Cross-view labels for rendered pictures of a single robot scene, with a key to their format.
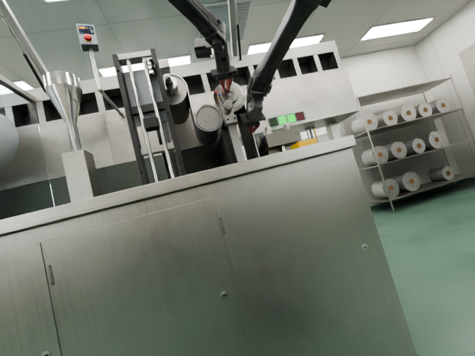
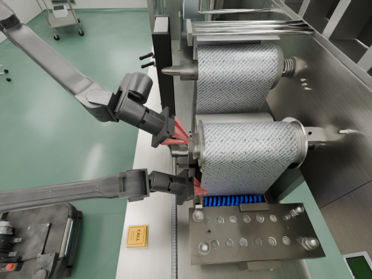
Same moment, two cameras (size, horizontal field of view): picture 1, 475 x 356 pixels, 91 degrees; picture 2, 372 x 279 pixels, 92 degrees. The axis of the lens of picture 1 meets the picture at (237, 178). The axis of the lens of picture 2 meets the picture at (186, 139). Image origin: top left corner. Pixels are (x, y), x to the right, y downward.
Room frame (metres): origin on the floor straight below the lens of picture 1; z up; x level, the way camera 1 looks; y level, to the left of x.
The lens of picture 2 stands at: (1.03, -0.37, 1.66)
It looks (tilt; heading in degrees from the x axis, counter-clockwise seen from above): 52 degrees down; 97
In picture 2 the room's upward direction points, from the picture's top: straight up
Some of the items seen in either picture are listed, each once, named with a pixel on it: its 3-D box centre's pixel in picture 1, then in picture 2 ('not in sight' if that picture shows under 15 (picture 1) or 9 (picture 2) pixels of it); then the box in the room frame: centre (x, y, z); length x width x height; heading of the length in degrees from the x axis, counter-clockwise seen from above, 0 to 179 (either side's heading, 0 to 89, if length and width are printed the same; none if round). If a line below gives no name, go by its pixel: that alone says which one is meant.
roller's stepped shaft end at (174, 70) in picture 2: (167, 78); (170, 70); (0.91, 0.17, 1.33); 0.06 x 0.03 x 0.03; 10
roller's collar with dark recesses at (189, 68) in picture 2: (169, 86); (189, 70); (0.97, 0.18, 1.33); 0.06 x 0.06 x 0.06; 10
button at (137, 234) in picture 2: (303, 145); (137, 236); (0.83, -0.26, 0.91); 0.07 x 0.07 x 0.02; 10
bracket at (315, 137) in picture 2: not in sight; (310, 134); (1.33, -0.01, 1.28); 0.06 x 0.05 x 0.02; 10
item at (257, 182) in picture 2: (245, 131); (236, 185); (1.16, -0.10, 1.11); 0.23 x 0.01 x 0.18; 10
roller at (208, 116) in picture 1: (208, 126); (231, 130); (1.13, 0.08, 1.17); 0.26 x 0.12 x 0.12; 10
